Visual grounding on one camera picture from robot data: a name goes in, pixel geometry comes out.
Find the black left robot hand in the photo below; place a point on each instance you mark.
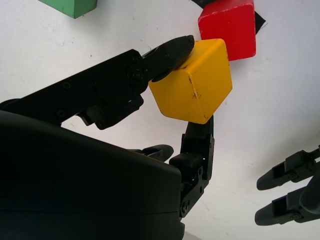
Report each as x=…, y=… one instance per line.
x=300, y=205

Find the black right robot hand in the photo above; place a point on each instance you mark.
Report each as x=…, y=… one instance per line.
x=87, y=187

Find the yellow cube block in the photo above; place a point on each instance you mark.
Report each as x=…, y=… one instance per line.
x=195, y=85

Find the green cube block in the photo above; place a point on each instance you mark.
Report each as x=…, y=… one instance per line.
x=72, y=6

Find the red cube block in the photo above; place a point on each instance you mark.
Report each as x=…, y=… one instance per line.
x=230, y=32

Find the black tape strip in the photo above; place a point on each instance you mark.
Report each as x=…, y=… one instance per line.
x=259, y=20

